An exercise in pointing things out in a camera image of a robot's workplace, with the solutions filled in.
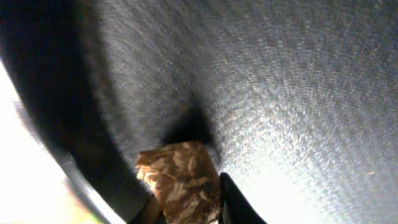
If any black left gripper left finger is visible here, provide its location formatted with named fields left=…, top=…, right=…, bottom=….
left=128, top=194, right=165, bottom=224

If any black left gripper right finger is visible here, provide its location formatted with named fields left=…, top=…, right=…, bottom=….
left=218, top=172, right=267, bottom=224

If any brown food scrap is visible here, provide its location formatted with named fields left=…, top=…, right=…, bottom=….
left=136, top=141, right=223, bottom=223

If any black round tray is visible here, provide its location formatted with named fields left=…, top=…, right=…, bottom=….
left=1, top=1, right=397, bottom=223

